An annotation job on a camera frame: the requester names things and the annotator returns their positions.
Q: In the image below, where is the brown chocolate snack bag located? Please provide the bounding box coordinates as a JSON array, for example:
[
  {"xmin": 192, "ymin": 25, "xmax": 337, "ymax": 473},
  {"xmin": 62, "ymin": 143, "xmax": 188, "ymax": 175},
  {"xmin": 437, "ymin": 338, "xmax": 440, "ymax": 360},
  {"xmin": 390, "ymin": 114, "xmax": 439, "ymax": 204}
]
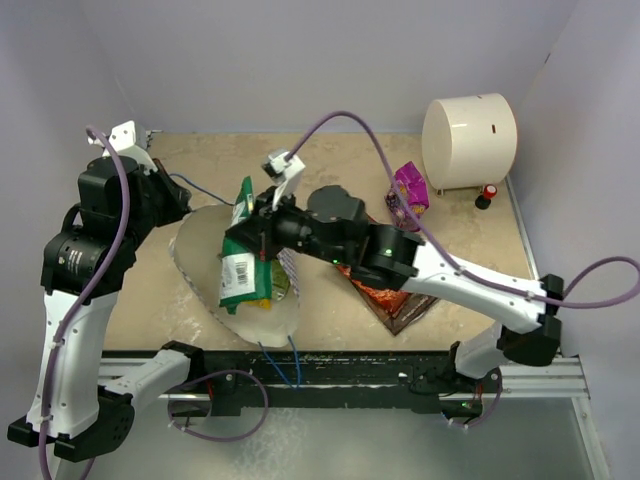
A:
[{"xmin": 365, "ymin": 294, "xmax": 438, "ymax": 336}]

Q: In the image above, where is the yellow M&M's packet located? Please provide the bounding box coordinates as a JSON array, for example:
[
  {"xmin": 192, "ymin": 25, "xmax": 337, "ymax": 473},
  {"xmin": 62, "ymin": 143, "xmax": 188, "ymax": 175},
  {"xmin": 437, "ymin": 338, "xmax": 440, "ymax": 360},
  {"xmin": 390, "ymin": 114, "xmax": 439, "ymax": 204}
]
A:
[{"xmin": 257, "ymin": 299, "xmax": 272, "ymax": 310}]

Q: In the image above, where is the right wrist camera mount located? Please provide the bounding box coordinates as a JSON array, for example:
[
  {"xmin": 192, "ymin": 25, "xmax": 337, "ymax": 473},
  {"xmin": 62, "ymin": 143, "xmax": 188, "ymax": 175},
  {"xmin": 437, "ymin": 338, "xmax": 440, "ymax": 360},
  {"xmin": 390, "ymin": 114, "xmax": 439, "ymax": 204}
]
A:
[{"xmin": 262, "ymin": 149, "xmax": 306, "ymax": 211}]

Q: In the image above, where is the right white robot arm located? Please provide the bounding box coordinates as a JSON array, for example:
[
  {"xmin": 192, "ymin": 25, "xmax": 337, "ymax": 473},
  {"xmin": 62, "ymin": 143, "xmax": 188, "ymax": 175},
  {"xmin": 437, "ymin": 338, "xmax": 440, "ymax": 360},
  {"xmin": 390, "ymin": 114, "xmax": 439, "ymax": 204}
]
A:
[{"xmin": 225, "ymin": 185, "xmax": 562, "ymax": 391}]

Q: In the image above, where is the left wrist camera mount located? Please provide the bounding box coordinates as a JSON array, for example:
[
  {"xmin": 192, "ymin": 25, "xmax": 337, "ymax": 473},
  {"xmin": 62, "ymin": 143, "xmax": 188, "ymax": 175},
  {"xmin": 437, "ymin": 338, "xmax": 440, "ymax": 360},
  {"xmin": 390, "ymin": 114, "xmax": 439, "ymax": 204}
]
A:
[{"xmin": 102, "ymin": 120, "xmax": 158, "ymax": 175}]

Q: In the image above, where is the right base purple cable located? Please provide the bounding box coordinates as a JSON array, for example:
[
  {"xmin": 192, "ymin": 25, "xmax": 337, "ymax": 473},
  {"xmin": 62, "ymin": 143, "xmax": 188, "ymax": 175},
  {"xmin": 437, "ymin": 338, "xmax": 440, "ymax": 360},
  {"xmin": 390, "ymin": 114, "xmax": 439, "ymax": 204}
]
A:
[{"xmin": 447, "ymin": 369, "xmax": 509, "ymax": 432}]

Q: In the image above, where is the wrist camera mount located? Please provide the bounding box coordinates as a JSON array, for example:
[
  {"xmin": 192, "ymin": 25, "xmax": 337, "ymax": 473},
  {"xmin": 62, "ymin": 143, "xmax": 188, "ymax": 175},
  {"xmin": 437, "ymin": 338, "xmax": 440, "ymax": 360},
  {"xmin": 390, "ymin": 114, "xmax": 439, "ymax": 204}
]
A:
[
  {"xmin": 102, "ymin": 120, "xmax": 158, "ymax": 175},
  {"xmin": 262, "ymin": 149, "xmax": 306, "ymax": 211}
]

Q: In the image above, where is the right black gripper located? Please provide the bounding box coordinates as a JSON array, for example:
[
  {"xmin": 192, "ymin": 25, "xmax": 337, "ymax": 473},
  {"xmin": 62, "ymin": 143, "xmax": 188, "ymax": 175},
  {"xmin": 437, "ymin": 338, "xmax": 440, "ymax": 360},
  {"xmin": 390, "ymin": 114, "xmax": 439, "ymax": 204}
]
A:
[{"xmin": 227, "ymin": 183, "xmax": 350, "ymax": 265}]

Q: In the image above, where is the red black button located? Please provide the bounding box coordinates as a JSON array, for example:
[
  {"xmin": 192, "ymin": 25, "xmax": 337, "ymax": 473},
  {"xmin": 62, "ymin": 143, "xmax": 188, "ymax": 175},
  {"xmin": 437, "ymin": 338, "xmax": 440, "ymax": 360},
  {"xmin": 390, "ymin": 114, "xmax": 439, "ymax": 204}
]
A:
[{"xmin": 474, "ymin": 184, "xmax": 498, "ymax": 210}]

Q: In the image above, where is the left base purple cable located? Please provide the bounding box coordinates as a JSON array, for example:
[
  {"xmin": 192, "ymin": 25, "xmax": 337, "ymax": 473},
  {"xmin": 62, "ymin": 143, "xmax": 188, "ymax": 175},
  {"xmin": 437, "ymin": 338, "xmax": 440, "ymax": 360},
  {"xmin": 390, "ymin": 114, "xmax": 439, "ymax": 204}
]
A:
[{"xmin": 167, "ymin": 368, "xmax": 271, "ymax": 444}]

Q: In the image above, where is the aluminium frame rail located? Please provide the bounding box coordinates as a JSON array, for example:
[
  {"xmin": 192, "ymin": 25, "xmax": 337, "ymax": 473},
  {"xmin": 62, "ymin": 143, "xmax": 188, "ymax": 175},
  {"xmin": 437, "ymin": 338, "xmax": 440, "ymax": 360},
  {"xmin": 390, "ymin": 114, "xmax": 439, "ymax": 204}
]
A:
[{"xmin": 501, "ymin": 357, "xmax": 590, "ymax": 399}]

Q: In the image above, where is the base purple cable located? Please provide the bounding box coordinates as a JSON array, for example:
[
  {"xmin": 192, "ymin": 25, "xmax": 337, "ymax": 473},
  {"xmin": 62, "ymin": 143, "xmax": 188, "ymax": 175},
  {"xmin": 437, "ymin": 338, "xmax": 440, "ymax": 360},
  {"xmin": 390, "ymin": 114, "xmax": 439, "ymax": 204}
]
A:
[
  {"xmin": 447, "ymin": 369, "xmax": 509, "ymax": 432},
  {"xmin": 167, "ymin": 368, "xmax": 271, "ymax": 444}
]

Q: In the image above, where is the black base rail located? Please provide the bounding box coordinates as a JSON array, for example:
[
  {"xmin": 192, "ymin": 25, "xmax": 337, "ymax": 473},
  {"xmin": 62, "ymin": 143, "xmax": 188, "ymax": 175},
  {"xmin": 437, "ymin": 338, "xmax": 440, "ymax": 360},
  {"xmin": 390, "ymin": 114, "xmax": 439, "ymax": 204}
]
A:
[{"xmin": 168, "ymin": 351, "xmax": 502, "ymax": 420}]

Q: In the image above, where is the blue checkered paper bag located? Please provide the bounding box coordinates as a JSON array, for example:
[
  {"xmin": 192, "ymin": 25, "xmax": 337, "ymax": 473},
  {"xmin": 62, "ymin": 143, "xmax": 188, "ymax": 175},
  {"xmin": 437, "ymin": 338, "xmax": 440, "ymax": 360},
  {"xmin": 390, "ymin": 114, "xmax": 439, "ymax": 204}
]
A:
[{"xmin": 171, "ymin": 176, "xmax": 300, "ymax": 349}]

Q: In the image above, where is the white cylindrical container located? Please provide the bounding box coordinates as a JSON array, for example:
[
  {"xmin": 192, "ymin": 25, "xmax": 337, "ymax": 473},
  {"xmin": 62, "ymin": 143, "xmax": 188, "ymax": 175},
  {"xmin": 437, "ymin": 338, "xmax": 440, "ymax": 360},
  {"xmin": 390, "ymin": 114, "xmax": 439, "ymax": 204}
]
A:
[{"xmin": 421, "ymin": 93, "xmax": 518, "ymax": 190}]

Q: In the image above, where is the dark green snack bag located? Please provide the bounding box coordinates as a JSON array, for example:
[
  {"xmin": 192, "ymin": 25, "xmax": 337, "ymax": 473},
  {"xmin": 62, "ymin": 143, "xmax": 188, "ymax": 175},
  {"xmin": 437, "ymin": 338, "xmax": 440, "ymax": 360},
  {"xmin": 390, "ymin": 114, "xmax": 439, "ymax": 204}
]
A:
[{"xmin": 218, "ymin": 175, "xmax": 274, "ymax": 315}]

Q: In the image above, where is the green snack pack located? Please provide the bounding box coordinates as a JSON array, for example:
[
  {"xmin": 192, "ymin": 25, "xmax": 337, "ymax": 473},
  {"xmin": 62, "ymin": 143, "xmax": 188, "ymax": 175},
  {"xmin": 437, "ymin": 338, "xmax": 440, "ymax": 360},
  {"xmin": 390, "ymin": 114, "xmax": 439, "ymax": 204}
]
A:
[{"xmin": 271, "ymin": 260, "xmax": 291, "ymax": 302}]

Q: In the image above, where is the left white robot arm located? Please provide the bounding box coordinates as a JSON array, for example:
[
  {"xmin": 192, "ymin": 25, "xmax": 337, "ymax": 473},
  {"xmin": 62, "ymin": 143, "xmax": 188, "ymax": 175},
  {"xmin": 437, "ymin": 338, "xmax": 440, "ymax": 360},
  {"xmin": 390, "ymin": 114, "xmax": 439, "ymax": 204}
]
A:
[{"xmin": 7, "ymin": 157, "xmax": 206, "ymax": 463}]

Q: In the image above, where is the purple snack bag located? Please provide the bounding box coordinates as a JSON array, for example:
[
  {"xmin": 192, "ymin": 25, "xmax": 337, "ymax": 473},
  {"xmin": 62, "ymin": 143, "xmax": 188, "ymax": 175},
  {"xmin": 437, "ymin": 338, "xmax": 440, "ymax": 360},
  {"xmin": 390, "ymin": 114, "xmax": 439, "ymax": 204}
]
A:
[{"xmin": 384, "ymin": 162, "xmax": 430, "ymax": 232}]

